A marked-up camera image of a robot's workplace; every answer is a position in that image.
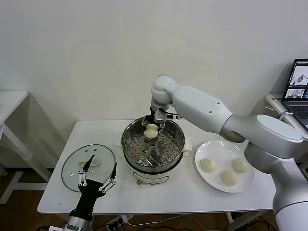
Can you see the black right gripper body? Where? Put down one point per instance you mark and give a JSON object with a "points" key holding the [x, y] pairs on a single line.
{"points": [[153, 115]]}

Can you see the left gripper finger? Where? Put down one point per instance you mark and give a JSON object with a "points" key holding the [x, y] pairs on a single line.
{"points": [[88, 165], [113, 175]]}

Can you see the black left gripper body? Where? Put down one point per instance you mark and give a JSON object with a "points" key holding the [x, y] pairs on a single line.
{"points": [[87, 192]]}

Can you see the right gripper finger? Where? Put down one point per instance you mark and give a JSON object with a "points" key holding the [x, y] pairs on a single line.
{"points": [[146, 120], [162, 125]]}

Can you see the white steamed baozi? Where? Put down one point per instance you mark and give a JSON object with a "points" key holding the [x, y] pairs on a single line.
{"points": [[239, 165], [151, 131], [229, 178], [208, 165]]}

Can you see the round glass pot lid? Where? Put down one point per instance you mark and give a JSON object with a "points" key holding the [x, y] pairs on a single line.
{"points": [[72, 166]]}

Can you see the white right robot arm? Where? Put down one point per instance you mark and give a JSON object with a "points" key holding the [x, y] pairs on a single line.
{"points": [[204, 108]]}

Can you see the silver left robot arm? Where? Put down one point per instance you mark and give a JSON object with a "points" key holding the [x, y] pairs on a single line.
{"points": [[78, 225]]}

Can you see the stainless steel steamer basket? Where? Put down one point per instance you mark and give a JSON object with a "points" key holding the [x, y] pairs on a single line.
{"points": [[179, 144]]}

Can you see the cream electric cooker base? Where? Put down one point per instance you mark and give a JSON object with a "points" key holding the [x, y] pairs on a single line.
{"points": [[149, 178]]}

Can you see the white power strip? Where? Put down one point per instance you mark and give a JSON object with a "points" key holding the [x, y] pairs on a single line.
{"points": [[118, 220]]}

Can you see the white round plate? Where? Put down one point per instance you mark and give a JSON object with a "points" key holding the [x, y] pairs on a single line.
{"points": [[211, 183]]}

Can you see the white empty side table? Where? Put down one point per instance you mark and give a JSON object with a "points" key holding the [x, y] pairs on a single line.
{"points": [[12, 101]]}

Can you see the white laptop side table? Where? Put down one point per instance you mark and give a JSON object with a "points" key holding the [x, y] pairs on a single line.
{"points": [[276, 103]]}

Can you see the grey open laptop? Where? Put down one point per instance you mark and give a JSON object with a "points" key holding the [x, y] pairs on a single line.
{"points": [[296, 108]]}

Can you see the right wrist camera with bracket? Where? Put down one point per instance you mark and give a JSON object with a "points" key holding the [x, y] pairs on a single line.
{"points": [[160, 116]]}

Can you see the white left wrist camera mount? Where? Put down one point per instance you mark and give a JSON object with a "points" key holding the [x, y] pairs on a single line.
{"points": [[57, 227]]}

